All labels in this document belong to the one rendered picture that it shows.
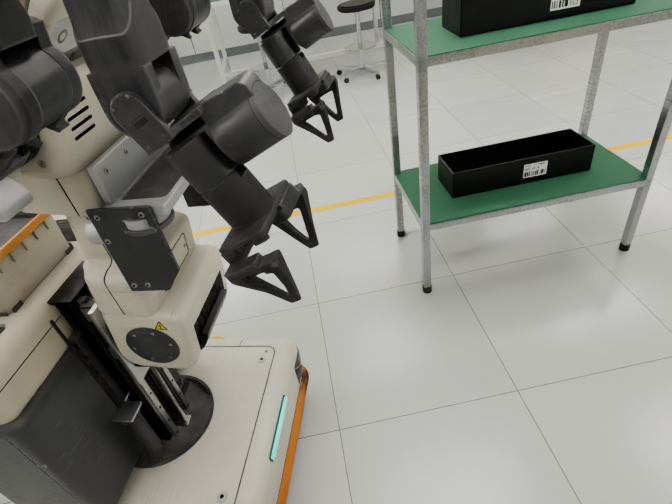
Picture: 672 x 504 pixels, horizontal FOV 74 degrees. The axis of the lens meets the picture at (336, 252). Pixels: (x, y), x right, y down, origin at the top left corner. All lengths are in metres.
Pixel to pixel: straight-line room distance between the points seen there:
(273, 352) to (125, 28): 1.13
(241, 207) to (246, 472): 0.87
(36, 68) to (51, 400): 0.70
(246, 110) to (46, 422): 0.80
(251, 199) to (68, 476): 0.83
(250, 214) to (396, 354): 1.29
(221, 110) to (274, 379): 1.02
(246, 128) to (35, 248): 0.74
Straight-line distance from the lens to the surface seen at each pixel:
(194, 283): 0.91
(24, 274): 1.07
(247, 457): 1.25
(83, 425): 1.15
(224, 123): 0.44
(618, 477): 1.57
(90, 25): 0.45
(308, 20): 0.83
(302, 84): 0.86
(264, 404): 1.32
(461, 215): 1.75
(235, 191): 0.47
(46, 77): 0.54
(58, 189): 0.81
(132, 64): 0.44
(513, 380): 1.67
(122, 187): 0.75
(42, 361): 1.04
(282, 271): 0.46
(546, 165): 1.96
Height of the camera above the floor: 1.34
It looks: 38 degrees down
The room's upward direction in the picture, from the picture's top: 10 degrees counter-clockwise
